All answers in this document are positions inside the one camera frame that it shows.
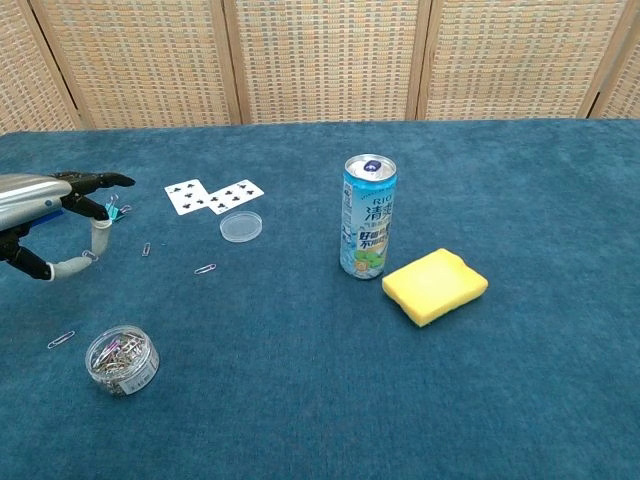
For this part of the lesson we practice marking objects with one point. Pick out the blue carpet table cover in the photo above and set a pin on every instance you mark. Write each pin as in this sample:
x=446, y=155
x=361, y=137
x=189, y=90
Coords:
x=400, y=400

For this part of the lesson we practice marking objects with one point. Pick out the clear round plastic lid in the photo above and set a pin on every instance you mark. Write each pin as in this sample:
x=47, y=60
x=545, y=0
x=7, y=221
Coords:
x=241, y=227

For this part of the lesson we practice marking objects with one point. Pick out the blue building block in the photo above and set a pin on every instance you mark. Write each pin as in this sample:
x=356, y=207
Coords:
x=50, y=217

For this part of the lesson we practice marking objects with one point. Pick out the woven rattan screen panel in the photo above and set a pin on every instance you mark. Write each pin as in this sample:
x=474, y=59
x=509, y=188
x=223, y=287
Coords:
x=515, y=60
x=25, y=75
x=627, y=85
x=140, y=60
x=325, y=60

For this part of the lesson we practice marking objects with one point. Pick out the clubs playing card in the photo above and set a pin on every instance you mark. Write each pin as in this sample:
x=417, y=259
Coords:
x=235, y=195
x=185, y=196

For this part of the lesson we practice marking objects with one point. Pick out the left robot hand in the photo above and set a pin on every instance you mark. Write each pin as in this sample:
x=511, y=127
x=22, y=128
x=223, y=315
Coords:
x=30, y=197

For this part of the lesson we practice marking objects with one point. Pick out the light blue drink can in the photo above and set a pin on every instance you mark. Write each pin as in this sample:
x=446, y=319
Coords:
x=367, y=225

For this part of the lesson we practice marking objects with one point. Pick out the yellow sponge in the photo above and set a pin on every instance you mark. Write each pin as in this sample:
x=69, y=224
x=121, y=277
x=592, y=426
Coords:
x=432, y=285

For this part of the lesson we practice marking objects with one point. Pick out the container of paper clips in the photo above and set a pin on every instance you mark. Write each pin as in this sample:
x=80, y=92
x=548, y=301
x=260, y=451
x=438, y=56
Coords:
x=122, y=360

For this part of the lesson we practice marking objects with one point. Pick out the teal binder clip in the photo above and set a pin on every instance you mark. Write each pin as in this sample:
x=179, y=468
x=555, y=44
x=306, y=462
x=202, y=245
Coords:
x=119, y=215

